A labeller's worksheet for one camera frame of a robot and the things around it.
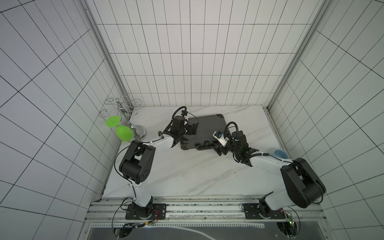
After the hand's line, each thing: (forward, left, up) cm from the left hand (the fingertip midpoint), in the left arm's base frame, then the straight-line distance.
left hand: (190, 127), depth 96 cm
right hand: (-7, -17, +1) cm, 19 cm away
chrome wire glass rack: (+1, +39, +18) cm, 43 cm away
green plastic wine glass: (-9, +39, +6) cm, 41 cm away
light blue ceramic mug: (-17, -56, -4) cm, 58 cm away
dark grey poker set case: (-7, -9, -1) cm, 12 cm away
